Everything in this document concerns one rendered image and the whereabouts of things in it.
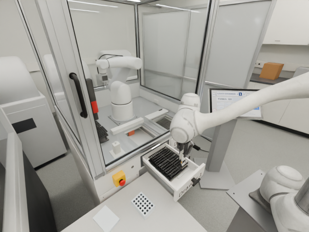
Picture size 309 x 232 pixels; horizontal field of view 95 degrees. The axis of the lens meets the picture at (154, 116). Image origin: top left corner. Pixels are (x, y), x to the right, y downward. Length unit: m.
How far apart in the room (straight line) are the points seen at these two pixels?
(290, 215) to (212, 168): 1.39
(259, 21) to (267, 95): 1.64
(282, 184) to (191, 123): 0.62
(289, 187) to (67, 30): 1.18
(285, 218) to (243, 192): 0.34
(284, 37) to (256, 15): 1.65
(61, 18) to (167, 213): 1.03
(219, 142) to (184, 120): 1.36
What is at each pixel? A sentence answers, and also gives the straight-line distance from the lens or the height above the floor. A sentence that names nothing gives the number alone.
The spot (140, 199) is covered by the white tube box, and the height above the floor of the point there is 0.79.
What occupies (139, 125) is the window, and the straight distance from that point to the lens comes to 0.91.
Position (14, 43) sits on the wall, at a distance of 3.73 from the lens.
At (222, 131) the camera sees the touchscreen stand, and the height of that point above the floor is 0.72.
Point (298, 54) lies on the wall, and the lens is 4.23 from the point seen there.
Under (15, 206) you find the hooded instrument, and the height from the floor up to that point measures 0.95.
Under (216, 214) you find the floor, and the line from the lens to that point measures 1.97.
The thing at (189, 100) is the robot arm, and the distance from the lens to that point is 0.70.
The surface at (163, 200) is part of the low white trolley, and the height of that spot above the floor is 0.76.
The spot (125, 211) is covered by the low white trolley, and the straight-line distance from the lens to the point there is 1.02.
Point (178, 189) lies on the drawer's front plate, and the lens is 0.89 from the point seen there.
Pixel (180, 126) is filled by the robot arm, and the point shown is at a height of 1.36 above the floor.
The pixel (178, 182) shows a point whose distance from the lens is 1.03.
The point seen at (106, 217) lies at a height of 0.78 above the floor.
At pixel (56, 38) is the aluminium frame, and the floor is 1.65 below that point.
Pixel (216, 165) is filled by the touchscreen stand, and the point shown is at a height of 0.18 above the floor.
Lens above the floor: 1.67
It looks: 29 degrees down
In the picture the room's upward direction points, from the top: 1 degrees clockwise
